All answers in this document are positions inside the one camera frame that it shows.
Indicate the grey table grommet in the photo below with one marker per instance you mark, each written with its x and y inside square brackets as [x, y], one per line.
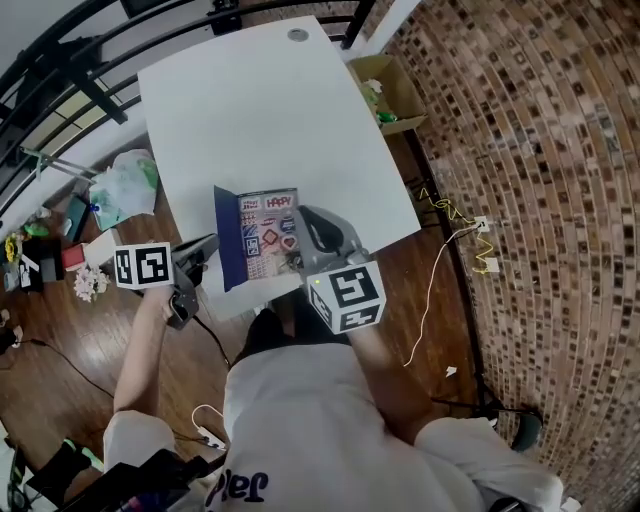
[297, 34]

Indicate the white flower bunch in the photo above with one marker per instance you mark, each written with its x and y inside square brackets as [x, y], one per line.
[92, 285]

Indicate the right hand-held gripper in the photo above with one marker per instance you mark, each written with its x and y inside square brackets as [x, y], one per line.
[350, 295]

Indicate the black equipment bag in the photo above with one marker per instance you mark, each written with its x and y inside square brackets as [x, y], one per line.
[150, 475]

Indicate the red box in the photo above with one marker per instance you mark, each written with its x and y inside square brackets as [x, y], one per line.
[72, 256]

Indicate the purple sticker book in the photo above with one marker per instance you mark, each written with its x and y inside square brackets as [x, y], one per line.
[260, 235]

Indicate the person's left hand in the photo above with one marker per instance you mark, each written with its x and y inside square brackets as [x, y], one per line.
[159, 301]

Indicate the white box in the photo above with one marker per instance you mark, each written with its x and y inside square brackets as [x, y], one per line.
[102, 247]

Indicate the teal paper bag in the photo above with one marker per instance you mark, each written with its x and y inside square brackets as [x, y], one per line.
[107, 210]

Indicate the metal rod tool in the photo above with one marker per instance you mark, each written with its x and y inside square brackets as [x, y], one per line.
[55, 164]

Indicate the person's left forearm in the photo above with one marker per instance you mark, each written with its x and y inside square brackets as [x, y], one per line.
[137, 360]

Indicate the white paper scrap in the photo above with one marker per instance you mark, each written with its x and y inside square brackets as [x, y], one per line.
[451, 371]

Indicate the white table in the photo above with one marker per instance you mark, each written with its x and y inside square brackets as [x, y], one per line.
[260, 115]

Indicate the person's white shirt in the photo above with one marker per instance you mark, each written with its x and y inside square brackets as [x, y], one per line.
[310, 425]

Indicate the person's right forearm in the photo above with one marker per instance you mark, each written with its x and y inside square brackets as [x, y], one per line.
[390, 385]

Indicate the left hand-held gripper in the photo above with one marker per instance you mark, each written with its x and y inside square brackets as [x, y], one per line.
[145, 265]

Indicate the person's black trousers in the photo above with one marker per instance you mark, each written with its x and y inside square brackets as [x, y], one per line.
[280, 330]

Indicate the white power strip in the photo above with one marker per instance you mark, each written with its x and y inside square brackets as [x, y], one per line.
[212, 438]

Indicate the white wall socket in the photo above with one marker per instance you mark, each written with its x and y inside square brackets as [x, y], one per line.
[481, 223]
[491, 265]

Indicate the black metal railing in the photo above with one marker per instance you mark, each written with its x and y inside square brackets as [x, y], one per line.
[360, 22]

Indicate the sunflower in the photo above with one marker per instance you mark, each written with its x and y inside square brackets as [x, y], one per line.
[11, 247]

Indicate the crumpled white paper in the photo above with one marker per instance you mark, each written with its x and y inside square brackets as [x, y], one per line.
[372, 90]

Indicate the cardboard box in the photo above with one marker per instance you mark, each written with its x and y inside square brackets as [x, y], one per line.
[405, 80]

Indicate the black box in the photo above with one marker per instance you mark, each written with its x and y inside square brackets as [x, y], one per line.
[47, 267]

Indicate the white plastic bag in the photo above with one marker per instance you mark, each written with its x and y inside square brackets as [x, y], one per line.
[130, 180]

